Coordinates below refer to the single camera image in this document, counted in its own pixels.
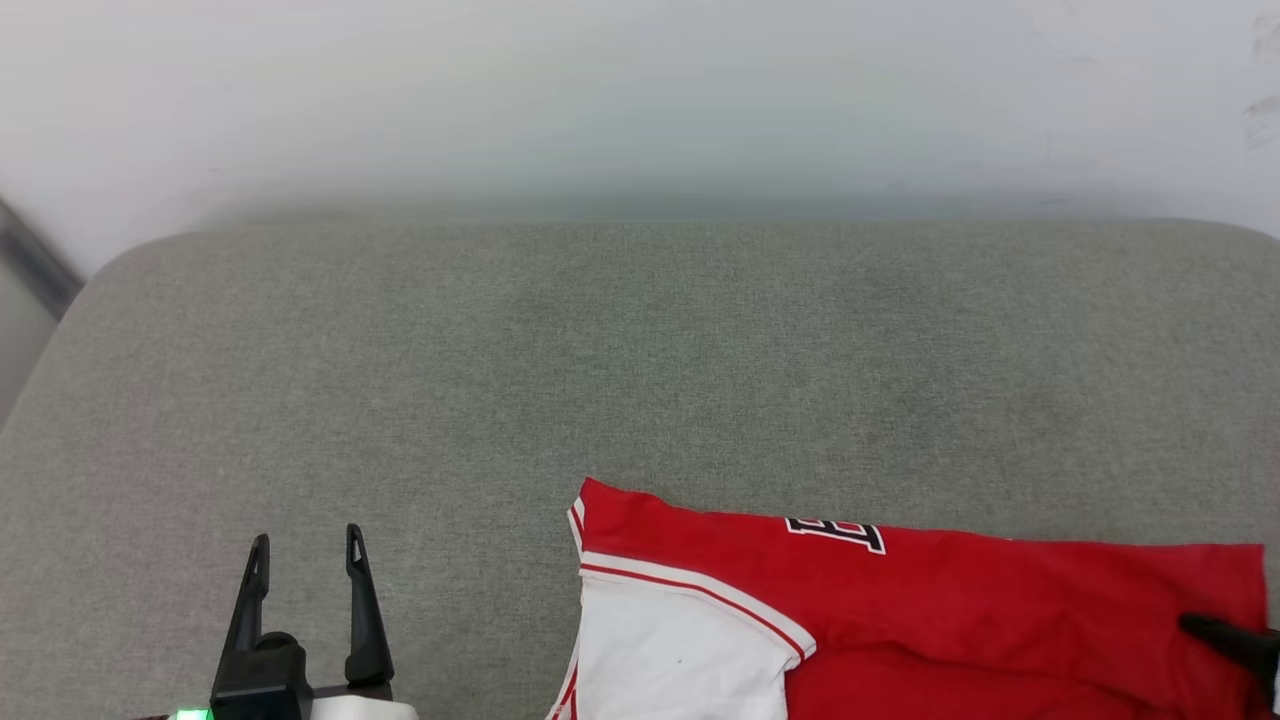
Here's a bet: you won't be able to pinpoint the grey fabric sofa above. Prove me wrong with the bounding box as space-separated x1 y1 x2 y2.
0 218 1280 720

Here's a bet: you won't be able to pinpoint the red white jersey shirt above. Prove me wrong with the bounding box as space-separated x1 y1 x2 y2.
548 477 1271 720

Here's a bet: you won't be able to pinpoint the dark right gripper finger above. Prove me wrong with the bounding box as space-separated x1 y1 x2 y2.
1178 613 1280 691

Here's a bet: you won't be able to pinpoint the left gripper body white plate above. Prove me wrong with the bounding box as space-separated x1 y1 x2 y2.
170 632 421 720

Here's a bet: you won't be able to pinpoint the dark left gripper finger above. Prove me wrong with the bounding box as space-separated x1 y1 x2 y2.
344 523 395 687
222 533 272 663

